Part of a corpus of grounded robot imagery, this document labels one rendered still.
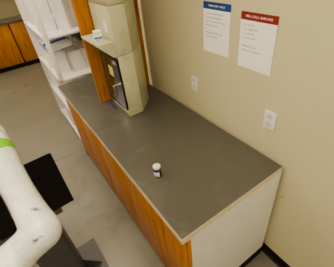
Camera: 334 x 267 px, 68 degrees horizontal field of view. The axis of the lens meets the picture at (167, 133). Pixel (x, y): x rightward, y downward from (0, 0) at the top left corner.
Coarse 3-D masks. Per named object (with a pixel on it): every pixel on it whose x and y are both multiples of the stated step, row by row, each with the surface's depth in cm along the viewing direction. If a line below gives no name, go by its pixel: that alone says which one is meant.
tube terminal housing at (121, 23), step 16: (128, 0) 158; (96, 16) 165; (112, 16) 150; (128, 16) 159; (112, 32) 154; (128, 32) 160; (128, 48) 165; (128, 64) 171; (128, 80) 176; (144, 80) 197; (128, 96) 183; (144, 96) 199; (128, 112) 193
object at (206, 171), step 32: (64, 96) 237; (96, 96) 224; (160, 96) 213; (96, 128) 184; (128, 128) 180; (160, 128) 176; (192, 128) 173; (128, 160) 153; (160, 160) 150; (192, 160) 148; (224, 160) 145; (256, 160) 143; (160, 192) 131; (192, 192) 129; (224, 192) 127; (192, 224) 115
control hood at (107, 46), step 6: (84, 36) 174; (90, 36) 173; (102, 36) 170; (90, 42) 162; (96, 42) 160; (102, 42) 158; (108, 42) 157; (114, 42) 158; (102, 48) 155; (108, 48) 158; (114, 48) 160; (108, 54) 160; (114, 54) 162
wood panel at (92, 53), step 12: (72, 0) 166; (84, 0) 171; (84, 12) 174; (84, 24) 178; (84, 48) 188; (96, 48) 190; (96, 60) 195; (144, 60) 219; (96, 72) 199; (96, 84) 204; (108, 96) 215
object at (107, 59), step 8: (104, 56) 181; (104, 64) 189; (112, 64) 174; (112, 80) 189; (120, 80) 174; (112, 88) 197; (120, 88) 181; (112, 96) 207; (120, 96) 189; (120, 104) 197
